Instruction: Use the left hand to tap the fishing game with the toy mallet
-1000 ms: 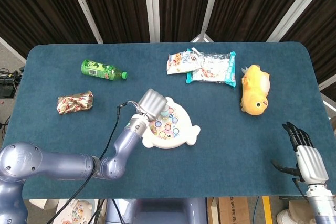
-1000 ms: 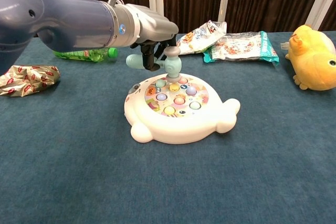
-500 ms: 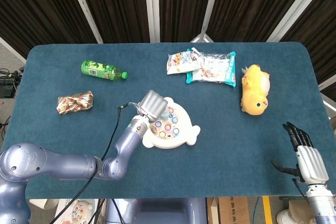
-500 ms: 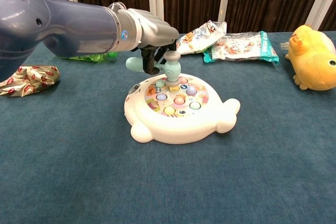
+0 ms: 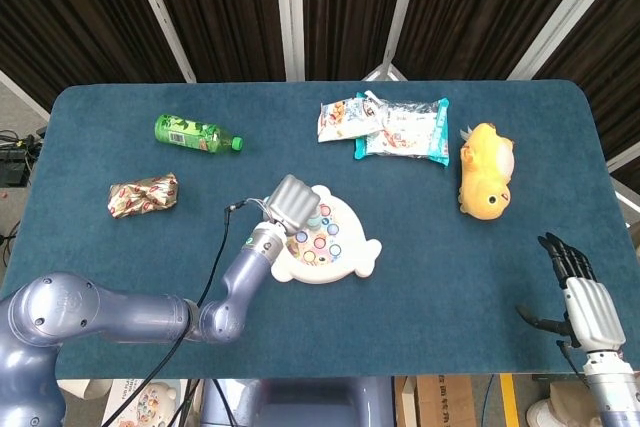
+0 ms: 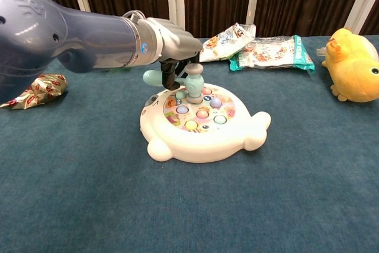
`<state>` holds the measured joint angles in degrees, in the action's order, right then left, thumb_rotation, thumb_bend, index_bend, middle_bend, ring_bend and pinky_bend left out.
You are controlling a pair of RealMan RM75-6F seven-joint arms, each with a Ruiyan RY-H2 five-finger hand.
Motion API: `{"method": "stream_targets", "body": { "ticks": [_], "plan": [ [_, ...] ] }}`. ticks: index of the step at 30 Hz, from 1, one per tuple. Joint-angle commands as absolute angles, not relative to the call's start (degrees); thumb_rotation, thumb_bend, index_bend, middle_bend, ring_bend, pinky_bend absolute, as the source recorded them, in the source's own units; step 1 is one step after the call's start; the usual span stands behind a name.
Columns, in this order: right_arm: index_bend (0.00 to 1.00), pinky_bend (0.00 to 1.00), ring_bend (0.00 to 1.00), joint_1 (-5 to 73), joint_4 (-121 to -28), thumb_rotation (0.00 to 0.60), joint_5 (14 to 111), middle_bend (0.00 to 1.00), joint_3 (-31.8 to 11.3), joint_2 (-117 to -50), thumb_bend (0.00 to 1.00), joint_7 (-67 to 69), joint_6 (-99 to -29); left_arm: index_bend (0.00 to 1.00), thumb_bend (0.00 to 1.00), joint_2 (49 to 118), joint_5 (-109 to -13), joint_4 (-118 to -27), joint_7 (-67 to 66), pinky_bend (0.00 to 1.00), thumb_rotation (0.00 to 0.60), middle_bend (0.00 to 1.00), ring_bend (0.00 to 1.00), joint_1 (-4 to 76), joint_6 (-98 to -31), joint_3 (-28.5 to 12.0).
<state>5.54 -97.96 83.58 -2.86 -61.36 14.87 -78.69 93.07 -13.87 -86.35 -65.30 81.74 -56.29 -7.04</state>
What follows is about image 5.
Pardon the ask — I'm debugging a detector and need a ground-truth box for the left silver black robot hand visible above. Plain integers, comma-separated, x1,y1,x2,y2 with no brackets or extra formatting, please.
262,173,323,233

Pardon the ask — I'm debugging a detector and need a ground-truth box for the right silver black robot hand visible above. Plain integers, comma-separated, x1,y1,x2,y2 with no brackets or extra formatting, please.
515,231,628,352

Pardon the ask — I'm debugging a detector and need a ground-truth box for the white seal toy board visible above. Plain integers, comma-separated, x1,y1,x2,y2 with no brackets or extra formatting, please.
269,184,384,285

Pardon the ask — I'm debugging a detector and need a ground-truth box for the toy box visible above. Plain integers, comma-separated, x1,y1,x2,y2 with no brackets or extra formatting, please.
102,378,190,427

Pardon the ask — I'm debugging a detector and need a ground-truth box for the white cartoon snack bag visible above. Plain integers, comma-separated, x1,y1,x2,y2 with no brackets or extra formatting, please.
317,95,387,144

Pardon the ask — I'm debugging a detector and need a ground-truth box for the green plastic drink bottle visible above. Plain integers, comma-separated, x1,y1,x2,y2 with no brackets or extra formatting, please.
154,113,245,156

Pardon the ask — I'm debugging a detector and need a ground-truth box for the teal-edged clear snack bag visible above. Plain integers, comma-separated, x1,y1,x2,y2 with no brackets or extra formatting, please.
353,90,451,168

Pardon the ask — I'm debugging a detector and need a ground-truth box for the crumpled gold snack wrapper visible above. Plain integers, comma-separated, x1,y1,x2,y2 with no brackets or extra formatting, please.
108,171,180,220

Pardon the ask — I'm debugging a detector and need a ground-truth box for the blue felt table cover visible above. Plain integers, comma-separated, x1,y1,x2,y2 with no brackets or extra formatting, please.
0,78,634,381

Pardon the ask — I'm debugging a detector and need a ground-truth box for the brown cardboard box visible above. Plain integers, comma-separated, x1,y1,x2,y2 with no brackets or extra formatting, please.
394,375,477,427

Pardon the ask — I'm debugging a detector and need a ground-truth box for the yellow plush duck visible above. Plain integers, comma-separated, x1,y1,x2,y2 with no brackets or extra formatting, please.
458,121,517,222

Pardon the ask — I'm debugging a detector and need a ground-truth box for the blue-grey robot torso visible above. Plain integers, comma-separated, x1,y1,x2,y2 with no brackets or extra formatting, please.
199,377,396,427

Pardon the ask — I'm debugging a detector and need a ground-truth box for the tan cardboard piece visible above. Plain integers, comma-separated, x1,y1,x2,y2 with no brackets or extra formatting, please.
57,378,112,399

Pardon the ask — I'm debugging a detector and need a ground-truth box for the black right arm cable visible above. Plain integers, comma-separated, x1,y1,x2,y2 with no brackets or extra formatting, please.
556,338,592,389

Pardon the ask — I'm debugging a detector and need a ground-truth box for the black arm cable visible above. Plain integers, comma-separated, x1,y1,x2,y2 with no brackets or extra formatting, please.
101,198,272,427
556,338,592,389

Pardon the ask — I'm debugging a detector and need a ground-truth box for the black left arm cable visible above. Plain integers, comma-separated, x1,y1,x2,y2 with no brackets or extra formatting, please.
101,198,272,427

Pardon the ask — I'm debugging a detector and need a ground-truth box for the thin blue cable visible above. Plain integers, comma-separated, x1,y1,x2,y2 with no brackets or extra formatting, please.
481,374,502,427

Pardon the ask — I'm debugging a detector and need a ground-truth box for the white frame post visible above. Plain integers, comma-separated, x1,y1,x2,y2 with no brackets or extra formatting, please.
361,0,427,82
506,0,627,81
272,0,307,82
123,0,198,84

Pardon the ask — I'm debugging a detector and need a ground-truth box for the black electrical device with cables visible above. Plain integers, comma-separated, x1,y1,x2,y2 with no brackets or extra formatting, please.
0,129,45,189

